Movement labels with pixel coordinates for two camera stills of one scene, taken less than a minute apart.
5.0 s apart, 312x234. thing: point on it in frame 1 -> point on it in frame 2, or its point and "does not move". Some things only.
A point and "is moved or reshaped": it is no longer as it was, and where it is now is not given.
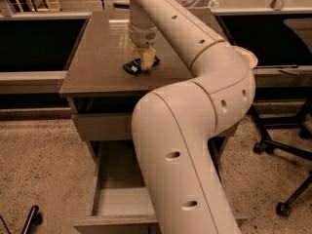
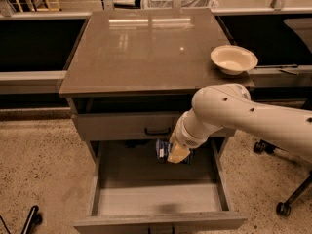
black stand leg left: [29, 223] does not move
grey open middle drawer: [118, 201] does not move
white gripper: [141, 37] -> [187, 137]
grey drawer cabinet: [103, 83] does not move
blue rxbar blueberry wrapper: [135, 67] is moved or reshaped
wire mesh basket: [199, 1] does not move
